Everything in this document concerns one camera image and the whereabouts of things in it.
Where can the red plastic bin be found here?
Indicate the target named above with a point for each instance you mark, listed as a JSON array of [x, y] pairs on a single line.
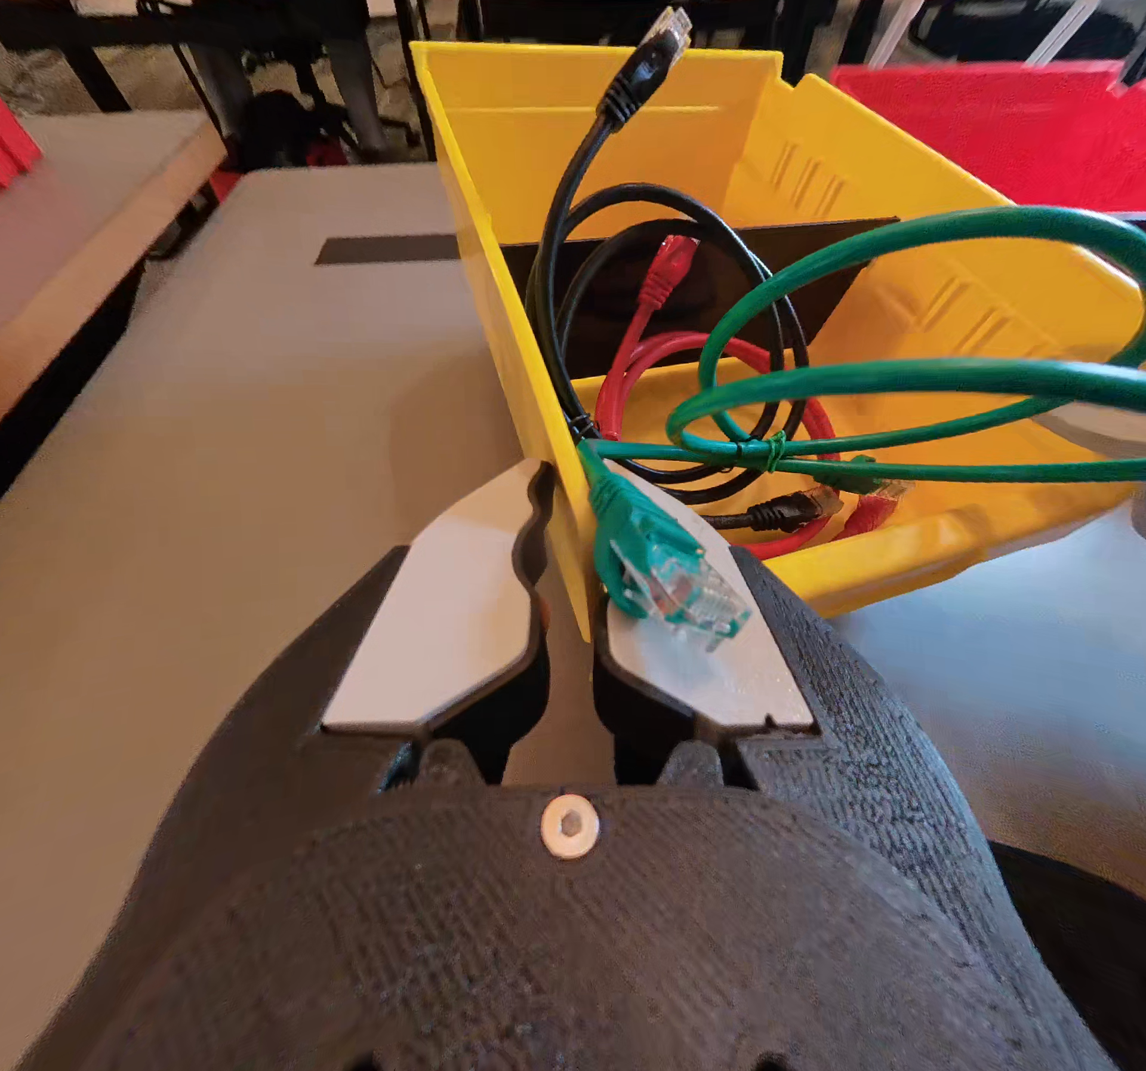
[[985, 130]]

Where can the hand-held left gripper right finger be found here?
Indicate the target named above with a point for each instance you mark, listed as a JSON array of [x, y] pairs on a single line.
[[716, 681]]

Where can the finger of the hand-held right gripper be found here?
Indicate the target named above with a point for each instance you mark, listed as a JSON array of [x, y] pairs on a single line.
[[1093, 430]]

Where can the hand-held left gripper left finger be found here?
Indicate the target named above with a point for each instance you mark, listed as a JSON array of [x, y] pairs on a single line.
[[448, 614]]

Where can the yellow plastic bin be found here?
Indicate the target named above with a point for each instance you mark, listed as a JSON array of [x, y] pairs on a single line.
[[896, 149]]

